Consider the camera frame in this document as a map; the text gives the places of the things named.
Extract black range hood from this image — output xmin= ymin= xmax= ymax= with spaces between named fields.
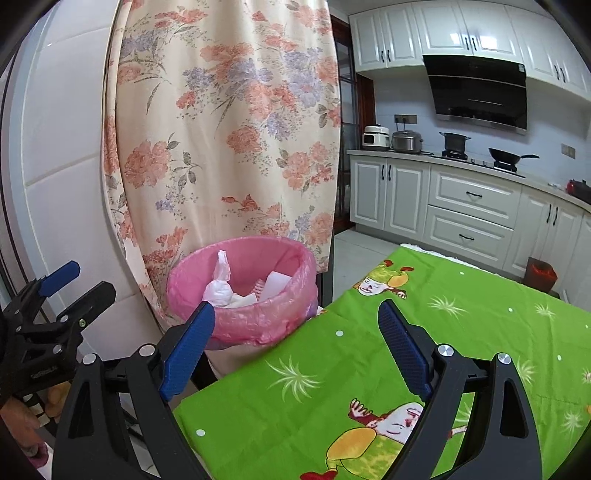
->
xmin=422 ymin=54 xmax=528 ymax=136

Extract pink-lined bin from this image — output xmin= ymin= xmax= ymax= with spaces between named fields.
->
xmin=166 ymin=235 xmax=319 ymax=352

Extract white rice cooker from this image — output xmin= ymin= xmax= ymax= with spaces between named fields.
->
xmin=361 ymin=124 xmax=390 ymax=151

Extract white tissue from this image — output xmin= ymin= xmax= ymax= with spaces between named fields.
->
xmin=203 ymin=249 xmax=236 ymax=308
xmin=224 ymin=293 xmax=259 ymax=310

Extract red and black pot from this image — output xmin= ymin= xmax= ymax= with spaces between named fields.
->
xmin=567 ymin=178 xmax=591 ymax=204

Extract dark wooden door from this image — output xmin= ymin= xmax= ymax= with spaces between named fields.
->
xmin=328 ymin=14 xmax=375 ymax=236

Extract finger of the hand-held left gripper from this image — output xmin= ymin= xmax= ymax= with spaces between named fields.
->
xmin=54 ymin=281 xmax=117 ymax=339
xmin=9 ymin=261 xmax=81 ymax=320

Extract gas hob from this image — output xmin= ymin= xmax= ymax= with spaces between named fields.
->
xmin=431 ymin=152 xmax=527 ymax=178

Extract orange box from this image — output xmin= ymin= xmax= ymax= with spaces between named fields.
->
xmin=525 ymin=257 xmax=558 ymax=294

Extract floral curtain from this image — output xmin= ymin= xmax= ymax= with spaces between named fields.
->
xmin=100 ymin=0 xmax=343 ymax=330

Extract white wall cabinets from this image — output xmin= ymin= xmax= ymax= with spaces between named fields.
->
xmin=348 ymin=0 xmax=591 ymax=95

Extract white base cabinets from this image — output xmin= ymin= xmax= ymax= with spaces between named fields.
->
xmin=347 ymin=154 xmax=591 ymax=305

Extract black frying pan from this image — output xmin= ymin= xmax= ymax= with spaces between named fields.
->
xmin=488 ymin=148 xmax=540 ymax=169

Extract silver pressure cooker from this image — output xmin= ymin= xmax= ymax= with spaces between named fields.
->
xmin=391 ymin=130 xmax=424 ymax=154

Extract green printed tablecloth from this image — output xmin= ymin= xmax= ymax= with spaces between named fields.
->
xmin=173 ymin=244 xmax=591 ymax=480

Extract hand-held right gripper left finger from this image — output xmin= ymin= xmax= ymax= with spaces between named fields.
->
xmin=51 ymin=301 xmax=217 ymax=480

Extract pink garment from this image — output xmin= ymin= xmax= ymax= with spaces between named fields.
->
xmin=21 ymin=443 xmax=49 ymax=472

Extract person's left hand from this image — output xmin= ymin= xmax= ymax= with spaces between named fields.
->
xmin=0 ymin=385 xmax=65 ymax=445

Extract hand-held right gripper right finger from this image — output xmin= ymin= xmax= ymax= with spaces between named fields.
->
xmin=378 ymin=299 xmax=543 ymax=480

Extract black stockpot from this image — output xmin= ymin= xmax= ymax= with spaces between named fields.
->
xmin=438 ymin=132 xmax=472 ymax=158

